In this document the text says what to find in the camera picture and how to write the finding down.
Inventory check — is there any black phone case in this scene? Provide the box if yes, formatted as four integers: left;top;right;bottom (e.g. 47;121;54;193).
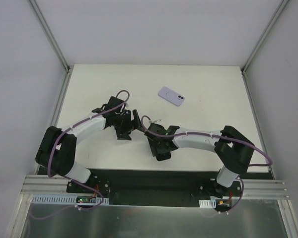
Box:
156;152;171;161

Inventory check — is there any black cased phone with ring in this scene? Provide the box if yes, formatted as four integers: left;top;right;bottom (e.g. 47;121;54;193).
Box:
116;130;132;140

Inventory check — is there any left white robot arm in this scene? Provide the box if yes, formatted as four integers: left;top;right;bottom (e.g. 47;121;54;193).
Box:
35;96;144;193

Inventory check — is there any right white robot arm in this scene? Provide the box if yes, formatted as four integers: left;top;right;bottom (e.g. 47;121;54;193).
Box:
139;120;254;198

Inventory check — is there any lilac cased phone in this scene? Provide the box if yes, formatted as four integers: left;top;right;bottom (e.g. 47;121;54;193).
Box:
158;87;185;107

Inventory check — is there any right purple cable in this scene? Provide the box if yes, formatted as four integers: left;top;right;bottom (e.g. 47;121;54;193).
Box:
141;115;274;219

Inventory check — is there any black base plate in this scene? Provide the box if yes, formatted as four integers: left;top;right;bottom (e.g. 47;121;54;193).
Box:
37;166;276;206

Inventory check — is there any right white cable duct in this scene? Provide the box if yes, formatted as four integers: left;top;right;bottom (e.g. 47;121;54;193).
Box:
199;199;217;209

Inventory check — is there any white cable duct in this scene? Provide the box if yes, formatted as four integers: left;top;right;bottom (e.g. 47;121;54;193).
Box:
199;199;217;209
32;195;109;206

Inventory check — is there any left aluminium frame post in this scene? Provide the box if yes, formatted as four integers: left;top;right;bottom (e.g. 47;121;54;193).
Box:
27;0;71;73

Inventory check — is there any aluminium frame post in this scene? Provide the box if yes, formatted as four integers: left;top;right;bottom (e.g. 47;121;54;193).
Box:
27;0;71;73
241;0;291;75

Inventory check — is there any left white cable duct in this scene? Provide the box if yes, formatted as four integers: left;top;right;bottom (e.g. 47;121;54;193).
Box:
32;195;109;206

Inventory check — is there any aluminium front rail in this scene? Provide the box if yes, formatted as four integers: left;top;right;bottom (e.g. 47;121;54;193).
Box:
21;175;68;194

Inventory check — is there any right aluminium frame post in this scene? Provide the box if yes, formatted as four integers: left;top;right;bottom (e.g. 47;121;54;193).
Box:
241;0;291;75

